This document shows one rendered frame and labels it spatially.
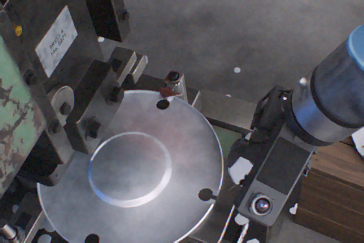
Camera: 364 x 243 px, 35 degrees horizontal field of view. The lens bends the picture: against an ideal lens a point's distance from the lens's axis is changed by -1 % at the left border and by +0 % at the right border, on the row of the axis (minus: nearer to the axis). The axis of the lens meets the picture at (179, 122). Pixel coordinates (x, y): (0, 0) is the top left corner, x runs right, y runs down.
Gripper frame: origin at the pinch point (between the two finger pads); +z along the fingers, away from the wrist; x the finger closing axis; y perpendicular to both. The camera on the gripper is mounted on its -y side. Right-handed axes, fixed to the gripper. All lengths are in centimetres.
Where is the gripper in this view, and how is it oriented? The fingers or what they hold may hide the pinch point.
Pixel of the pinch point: (238, 182)
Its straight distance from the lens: 76.8
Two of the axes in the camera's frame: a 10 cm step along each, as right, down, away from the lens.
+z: -3.1, 3.8, 8.7
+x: -8.9, -4.4, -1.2
